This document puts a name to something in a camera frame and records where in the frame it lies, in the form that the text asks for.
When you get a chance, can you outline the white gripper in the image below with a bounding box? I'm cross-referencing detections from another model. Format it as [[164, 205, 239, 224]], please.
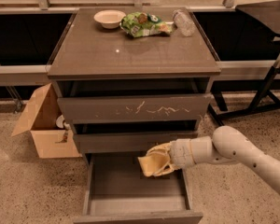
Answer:
[[147, 139, 195, 176]]

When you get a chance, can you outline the yellow sponge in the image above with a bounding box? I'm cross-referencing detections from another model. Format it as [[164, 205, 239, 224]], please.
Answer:
[[138, 154, 168, 177]]

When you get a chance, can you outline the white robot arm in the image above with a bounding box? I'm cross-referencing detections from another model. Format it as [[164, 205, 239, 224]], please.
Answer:
[[138, 126, 280, 195]]

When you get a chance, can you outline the grey top drawer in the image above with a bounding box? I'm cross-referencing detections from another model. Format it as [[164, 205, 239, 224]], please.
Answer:
[[56, 77, 213, 125]]

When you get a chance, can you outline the grey drawer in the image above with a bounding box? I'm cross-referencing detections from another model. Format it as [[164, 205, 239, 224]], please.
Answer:
[[74, 120, 198, 153], [56, 77, 213, 125], [73, 152, 203, 224]]

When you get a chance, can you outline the grey bottom drawer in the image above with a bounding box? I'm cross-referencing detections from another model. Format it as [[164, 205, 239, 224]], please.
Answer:
[[73, 152, 203, 224]]

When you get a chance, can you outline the grey middle drawer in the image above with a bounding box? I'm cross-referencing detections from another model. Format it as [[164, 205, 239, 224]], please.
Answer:
[[74, 120, 198, 153]]

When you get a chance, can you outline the grey drawer cabinet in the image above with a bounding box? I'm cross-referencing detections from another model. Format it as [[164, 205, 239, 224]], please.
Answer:
[[47, 6, 222, 224]]

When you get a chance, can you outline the white item in box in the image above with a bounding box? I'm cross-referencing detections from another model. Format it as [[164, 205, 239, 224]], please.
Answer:
[[56, 115, 64, 129]]

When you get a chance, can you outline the open cardboard box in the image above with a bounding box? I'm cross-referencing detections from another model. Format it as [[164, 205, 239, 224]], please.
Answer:
[[12, 84, 80, 159]]

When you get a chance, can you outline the green chip bag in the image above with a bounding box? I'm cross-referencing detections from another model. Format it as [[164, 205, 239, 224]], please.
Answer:
[[120, 12, 172, 38]]

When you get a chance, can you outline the clear plastic bottle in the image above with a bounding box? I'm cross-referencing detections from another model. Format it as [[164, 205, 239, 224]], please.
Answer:
[[173, 9, 195, 37]]

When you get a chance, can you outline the white bowl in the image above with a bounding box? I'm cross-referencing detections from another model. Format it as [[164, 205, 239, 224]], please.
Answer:
[[93, 10, 126, 29]]

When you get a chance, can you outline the black side table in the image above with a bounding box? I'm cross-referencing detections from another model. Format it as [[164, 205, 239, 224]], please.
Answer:
[[208, 0, 280, 126]]

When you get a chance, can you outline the metal window railing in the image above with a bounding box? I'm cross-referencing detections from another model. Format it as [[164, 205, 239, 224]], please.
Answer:
[[0, 0, 280, 87]]

